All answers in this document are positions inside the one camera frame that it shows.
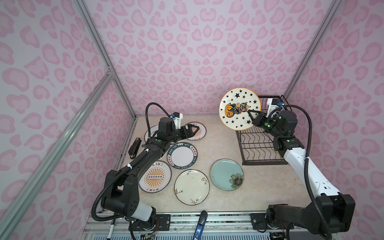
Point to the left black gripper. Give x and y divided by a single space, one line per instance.
185 135

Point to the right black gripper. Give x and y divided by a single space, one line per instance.
258 121

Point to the star and cat plate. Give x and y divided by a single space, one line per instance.
234 108

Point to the light teal flower plate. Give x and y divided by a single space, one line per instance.
227 175

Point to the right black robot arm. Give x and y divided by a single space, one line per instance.
329 211

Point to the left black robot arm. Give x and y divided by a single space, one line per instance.
120 196

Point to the small orange sunburst plate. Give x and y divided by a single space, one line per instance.
201 133

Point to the green rim lettered plate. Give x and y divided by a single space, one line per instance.
182 156

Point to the white plate grey cloud outline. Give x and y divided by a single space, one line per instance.
151 133

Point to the cream floral branch plate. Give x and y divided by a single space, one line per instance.
192 187

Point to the large orange sunburst plate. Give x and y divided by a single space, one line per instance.
156 178

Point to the black stapler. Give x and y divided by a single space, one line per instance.
133 150

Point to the black marker pen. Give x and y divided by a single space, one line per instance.
112 226

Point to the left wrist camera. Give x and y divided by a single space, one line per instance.
177 119

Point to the black wire dish rack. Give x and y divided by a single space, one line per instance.
256 145

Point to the blue handled tool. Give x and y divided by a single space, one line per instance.
200 225

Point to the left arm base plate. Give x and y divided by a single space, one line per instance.
158 222

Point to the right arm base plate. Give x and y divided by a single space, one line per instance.
261 223

